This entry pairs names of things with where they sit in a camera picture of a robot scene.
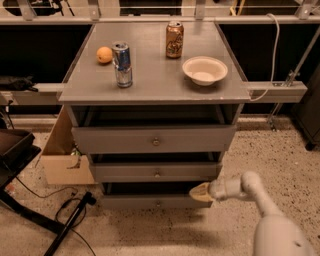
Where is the grey top drawer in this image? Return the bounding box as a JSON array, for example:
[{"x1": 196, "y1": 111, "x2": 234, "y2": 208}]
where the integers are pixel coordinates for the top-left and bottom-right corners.
[{"x1": 72, "y1": 112, "x2": 236, "y2": 154}]

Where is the white cable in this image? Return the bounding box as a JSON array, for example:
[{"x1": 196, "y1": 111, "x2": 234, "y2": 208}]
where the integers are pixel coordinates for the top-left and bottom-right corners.
[{"x1": 249, "y1": 12, "x2": 281, "y2": 102}]

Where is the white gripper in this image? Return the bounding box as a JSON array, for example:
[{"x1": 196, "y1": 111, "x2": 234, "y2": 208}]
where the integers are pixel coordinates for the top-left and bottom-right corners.
[{"x1": 189, "y1": 179, "x2": 238, "y2": 202}]

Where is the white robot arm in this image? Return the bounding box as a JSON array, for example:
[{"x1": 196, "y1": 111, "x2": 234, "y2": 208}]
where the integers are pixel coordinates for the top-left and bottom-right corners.
[{"x1": 189, "y1": 171, "x2": 318, "y2": 256}]

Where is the white paper bowl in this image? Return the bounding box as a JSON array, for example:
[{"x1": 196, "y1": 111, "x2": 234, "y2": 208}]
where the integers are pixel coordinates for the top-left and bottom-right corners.
[{"x1": 182, "y1": 56, "x2": 228, "y2": 86}]

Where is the brown gold soda can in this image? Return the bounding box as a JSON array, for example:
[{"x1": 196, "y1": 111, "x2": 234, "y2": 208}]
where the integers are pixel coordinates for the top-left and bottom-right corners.
[{"x1": 166, "y1": 21, "x2": 184, "y2": 58}]

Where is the grey bottom drawer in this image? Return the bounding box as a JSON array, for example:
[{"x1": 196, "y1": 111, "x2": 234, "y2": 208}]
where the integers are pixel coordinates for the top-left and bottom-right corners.
[{"x1": 101, "y1": 181, "x2": 211, "y2": 209}]

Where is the grey middle drawer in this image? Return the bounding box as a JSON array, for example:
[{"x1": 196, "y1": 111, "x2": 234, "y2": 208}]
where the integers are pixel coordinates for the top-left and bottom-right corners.
[{"x1": 90, "y1": 152, "x2": 222, "y2": 182}]

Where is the metal rail frame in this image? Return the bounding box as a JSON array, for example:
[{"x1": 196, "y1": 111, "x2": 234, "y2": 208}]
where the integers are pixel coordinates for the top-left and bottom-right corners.
[{"x1": 0, "y1": 0, "x2": 319, "y2": 105}]

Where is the orange fruit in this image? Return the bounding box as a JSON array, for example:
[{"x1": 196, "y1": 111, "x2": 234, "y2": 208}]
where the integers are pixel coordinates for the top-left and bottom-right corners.
[{"x1": 96, "y1": 46, "x2": 112, "y2": 64}]

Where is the cardboard box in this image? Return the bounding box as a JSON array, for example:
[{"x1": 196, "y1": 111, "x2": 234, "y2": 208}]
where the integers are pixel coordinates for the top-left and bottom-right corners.
[{"x1": 40, "y1": 107, "x2": 95, "y2": 185}]

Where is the dark cabinet at right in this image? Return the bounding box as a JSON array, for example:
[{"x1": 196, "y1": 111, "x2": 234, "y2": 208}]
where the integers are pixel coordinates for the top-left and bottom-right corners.
[{"x1": 293, "y1": 64, "x2": 320, "y2": 151}]

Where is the grey wooden drawer cabinet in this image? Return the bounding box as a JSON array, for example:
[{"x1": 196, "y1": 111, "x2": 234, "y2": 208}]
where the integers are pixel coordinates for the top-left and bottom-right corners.
[{"x1": 60, "y1": 22, "x2": 250, "y2": 208}]

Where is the black object on rail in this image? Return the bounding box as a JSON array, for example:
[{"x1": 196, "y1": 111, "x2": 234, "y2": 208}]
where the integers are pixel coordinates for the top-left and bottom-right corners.
[{"x1": 0, "y1": 76, "x2": 38, "y2": 92}]

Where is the black tray on stand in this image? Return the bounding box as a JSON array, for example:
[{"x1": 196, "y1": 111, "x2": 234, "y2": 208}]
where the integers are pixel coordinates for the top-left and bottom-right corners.
[{"x1": 0, "y1": 129, "x2": 41, "y2": 189}]

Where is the black floor cable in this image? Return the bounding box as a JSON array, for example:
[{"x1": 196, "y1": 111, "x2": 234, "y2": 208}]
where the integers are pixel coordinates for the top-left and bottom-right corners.
[{"x1": 14, "y1": 175, "x2": 98, "y2": 256}]

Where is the blue silver energy drink can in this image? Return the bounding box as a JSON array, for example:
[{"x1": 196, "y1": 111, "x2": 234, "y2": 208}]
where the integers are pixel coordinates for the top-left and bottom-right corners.
[{"x1": 112, "y1": 41, "x2": 133, "y2": 88}]

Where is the black stand leg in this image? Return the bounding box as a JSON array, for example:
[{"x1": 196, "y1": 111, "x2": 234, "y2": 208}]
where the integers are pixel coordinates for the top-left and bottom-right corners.
[{"x1": 44, "y1": 192, "x2": 96, "y2": 256}]

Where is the grey drawer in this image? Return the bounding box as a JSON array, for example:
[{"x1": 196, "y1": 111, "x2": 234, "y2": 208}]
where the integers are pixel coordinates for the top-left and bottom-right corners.
[
  {"x1": 90, "y1": 152, "x2": 222, "y2": 182},
  {"x1": 101, "y1": 181, "x2": 211, "y2": 209},
  {"x1": 72, "y1": 112, "x2": 236, "y2": 154}
]

